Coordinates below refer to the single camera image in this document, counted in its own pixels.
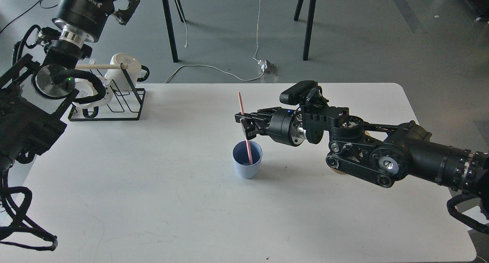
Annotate black table leg right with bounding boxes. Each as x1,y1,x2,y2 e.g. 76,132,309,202
293,0,317,61

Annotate pink chopstick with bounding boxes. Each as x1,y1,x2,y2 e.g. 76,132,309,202
238,91,253,165

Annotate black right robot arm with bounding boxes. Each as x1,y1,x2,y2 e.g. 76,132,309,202
235,105,488,234

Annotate floor power socket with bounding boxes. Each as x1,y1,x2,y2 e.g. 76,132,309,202
257,59,277,75

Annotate white floor cable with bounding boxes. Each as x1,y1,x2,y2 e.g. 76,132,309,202
165,0,268,84

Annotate white mug front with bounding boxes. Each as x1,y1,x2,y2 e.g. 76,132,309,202
73,76,114,109

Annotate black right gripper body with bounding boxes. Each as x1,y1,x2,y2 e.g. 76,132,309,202
257,108,306,147

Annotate black table leg left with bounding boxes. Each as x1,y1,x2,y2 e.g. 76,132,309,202
162,0,185,63

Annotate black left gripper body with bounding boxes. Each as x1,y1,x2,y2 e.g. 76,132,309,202
52,0,115,43

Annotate wooden rack dowel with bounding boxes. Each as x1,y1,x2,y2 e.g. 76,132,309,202
75,64,128,70

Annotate black wire mug rack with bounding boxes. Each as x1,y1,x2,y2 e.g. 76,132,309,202
68,69,146,121

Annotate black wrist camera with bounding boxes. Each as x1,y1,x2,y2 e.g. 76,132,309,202
279,80,318,105

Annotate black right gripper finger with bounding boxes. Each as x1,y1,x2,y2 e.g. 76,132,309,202
241,120,258,140
235,111,275,123

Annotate bamboo cylinder holder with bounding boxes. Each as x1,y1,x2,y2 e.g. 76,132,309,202
330,131,371,175

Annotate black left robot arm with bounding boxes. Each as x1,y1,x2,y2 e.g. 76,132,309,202
0,0,140,251

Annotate black table leg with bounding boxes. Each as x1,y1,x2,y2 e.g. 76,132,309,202
162,0,185,63
293,0,317,61

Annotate blue plastic cup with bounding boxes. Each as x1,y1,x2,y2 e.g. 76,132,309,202
232,140,263,179

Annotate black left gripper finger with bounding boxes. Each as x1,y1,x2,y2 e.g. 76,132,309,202
112,0,140,25

